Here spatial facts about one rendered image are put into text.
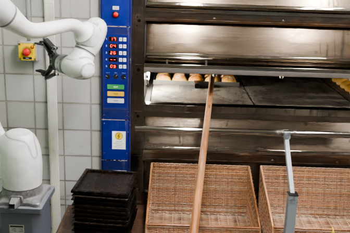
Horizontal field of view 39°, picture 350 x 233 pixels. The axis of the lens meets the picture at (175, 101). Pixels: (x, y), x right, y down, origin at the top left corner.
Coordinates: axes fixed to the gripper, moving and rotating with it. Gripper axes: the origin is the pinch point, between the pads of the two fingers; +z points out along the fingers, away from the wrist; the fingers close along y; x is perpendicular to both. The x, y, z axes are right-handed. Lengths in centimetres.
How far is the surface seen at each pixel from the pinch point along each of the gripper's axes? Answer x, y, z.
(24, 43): 1.8, -4.5, 16.0
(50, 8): 14.3, -21.9, 11.0
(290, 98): 125, 29, -67
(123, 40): 39.7, -6.6, -16.6
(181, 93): 82, 28, -20
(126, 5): 41, -24, -18
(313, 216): 109, 88, -98
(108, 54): 34.3, 1.0, -11.1
